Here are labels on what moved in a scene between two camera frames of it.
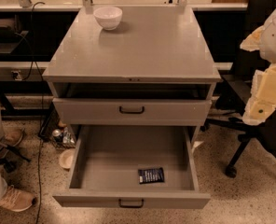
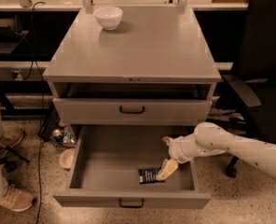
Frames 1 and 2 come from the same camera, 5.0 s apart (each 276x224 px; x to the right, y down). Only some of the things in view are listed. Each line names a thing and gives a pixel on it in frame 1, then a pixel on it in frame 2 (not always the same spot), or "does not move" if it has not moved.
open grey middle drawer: x=107 y=160 does not move
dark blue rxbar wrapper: x=155 y=175 does not move
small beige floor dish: x=66 y=158 does not move
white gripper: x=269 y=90 -> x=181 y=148
